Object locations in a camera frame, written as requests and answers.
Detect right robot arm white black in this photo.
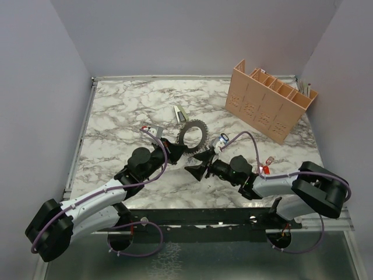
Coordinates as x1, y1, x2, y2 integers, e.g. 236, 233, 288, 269
185, 150, 347, 228

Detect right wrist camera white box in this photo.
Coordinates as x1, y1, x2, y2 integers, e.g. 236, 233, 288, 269
210, 137, 226, 154

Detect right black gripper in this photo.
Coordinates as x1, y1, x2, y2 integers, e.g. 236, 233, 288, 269
185, 149, 240, 186

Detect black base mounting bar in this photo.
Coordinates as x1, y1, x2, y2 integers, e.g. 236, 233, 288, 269
96, 208, 304, 243

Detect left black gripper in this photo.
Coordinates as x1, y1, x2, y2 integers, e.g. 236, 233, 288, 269
141, 137, 187, 180

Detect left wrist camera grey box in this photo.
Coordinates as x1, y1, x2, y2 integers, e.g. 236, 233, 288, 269
147, 126, 164, 138

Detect beige stapler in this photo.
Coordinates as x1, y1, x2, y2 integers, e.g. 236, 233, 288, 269
174, 105, 189, 124

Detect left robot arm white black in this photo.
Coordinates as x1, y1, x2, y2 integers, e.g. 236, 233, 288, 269
25, 138, 187, 262

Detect blue key tag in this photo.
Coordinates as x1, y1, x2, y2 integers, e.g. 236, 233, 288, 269
220, 137, 228, 144

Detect aluminium table frame rail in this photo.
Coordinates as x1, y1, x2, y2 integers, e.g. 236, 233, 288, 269
65, 77, 97, 191

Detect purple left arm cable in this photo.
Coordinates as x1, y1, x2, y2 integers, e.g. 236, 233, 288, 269
30, 127, 170, 254

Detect pens behind organizer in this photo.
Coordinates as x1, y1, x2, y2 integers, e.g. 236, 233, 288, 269
297, 80, 311, 98

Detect peach compartment organizer box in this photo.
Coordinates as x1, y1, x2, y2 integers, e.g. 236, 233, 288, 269
225, 60, 318, 144

